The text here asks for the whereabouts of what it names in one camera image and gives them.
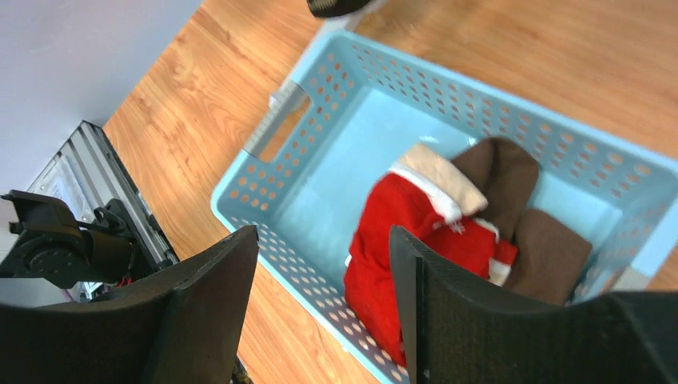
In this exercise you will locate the light blue plastic basket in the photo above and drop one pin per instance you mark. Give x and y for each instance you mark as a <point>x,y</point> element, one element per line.
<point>354,105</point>

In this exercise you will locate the red white-cuffed christmas sock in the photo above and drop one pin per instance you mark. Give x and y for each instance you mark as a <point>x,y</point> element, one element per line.
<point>420,192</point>

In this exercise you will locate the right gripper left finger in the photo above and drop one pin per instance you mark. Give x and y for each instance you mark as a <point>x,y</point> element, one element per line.
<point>180,325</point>

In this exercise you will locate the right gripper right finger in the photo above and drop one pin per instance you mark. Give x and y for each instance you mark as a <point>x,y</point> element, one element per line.
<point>460,328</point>

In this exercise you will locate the red snowflake christmas sock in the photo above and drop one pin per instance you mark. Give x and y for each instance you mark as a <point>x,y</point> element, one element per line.
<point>475,245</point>

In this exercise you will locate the aluminium frame rail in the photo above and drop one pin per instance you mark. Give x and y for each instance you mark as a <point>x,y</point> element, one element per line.
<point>87,173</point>

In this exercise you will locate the brown sock striped cuff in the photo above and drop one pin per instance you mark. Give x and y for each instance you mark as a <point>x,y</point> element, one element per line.
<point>550,259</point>

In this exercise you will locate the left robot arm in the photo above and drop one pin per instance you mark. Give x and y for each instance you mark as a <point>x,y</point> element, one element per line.
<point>41,238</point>

